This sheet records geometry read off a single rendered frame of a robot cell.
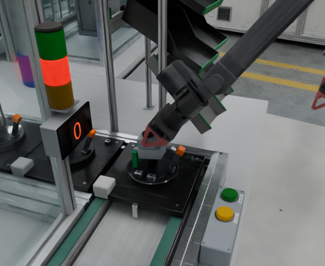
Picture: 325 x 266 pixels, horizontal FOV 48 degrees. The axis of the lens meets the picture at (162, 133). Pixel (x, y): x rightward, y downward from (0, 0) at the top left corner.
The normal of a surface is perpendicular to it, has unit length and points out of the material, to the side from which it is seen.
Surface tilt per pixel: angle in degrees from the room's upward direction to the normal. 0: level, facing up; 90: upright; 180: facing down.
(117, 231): 0
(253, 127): 0
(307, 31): 90
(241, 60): 62
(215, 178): 0
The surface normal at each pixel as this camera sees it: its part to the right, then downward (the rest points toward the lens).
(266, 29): -0.26, 0.19
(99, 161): 0.00, -0.84
